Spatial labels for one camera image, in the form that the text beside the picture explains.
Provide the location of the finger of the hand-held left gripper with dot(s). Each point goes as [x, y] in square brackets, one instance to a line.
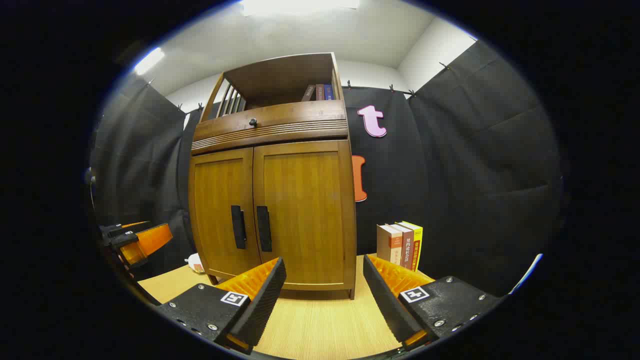
[150, 241]
[117, 231]

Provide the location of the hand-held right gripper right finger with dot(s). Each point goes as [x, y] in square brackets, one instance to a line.
[385, 300]

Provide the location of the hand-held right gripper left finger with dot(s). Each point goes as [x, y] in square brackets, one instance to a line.
[267, 295]

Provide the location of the wooden shoe cabinet door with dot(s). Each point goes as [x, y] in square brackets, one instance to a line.
[215, 210]
[305, 200]

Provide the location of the wooden double-door shoe cabinet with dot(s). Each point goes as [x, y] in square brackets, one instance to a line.
[280, 75]

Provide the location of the white bottle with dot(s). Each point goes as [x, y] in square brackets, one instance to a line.
[194, 262]

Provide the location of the maroon book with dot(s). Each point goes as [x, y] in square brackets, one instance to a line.
[406, 250]

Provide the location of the yellow book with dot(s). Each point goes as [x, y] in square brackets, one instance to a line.
[417, 250]

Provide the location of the black backdrop cloth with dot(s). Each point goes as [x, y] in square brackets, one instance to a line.
[475, 175]

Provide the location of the ceiling light panel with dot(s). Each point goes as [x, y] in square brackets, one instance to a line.
[300, 5]
[149, 61]

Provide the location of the dark red shelf book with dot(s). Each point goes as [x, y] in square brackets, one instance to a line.
[319, 92]

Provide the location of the blue shelf book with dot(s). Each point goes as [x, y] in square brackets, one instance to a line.
[328, 92]

